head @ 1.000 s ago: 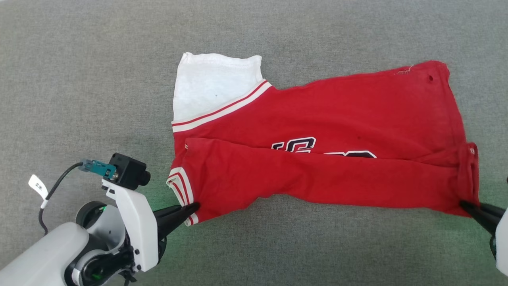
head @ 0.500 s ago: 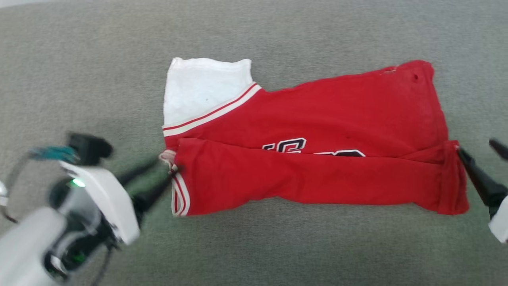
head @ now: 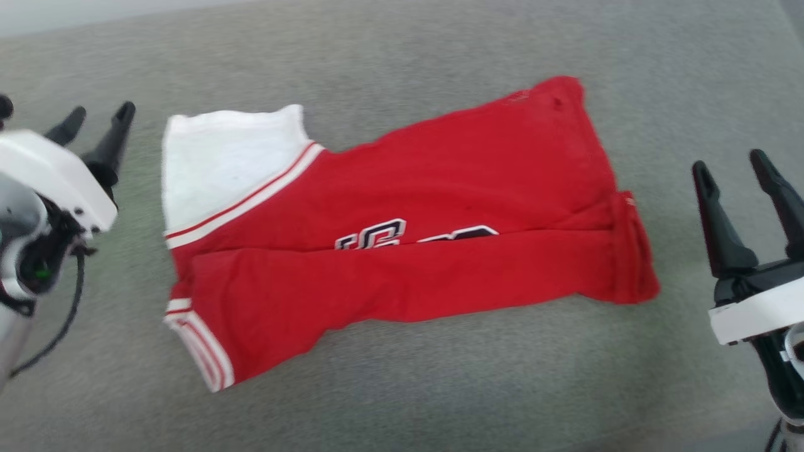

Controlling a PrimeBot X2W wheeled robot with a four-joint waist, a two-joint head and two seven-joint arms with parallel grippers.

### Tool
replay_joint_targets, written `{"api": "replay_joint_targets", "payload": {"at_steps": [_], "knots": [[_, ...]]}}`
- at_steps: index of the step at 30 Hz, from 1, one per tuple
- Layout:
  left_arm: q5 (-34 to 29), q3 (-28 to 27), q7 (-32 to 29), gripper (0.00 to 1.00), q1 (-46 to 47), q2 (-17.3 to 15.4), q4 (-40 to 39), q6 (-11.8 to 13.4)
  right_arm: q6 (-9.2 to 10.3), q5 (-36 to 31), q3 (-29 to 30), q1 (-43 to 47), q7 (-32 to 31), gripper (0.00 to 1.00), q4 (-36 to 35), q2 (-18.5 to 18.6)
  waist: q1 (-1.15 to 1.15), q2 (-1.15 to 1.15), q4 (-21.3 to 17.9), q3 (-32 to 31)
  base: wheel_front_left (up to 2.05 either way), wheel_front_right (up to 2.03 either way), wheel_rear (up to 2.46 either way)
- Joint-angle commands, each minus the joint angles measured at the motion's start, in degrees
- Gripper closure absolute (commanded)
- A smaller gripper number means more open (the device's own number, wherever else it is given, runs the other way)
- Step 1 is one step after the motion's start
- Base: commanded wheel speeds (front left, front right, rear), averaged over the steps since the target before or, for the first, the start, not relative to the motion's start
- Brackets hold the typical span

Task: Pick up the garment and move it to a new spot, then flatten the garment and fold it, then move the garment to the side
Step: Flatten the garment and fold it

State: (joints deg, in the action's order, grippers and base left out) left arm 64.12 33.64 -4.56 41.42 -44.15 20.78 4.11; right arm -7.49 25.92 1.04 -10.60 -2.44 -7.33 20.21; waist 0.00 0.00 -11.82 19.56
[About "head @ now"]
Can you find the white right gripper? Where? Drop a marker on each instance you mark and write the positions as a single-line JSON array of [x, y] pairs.
[[766, 307]]

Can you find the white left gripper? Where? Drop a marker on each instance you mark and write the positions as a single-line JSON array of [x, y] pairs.
[[50, 176]]

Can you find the red white sports jersey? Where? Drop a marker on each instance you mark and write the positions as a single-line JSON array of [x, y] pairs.
[[440, 207]]

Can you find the grey fabric sofa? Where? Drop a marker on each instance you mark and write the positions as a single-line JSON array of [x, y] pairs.
[[402, 395]]

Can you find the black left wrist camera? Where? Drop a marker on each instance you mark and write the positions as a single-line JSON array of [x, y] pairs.
[[5, 108]]

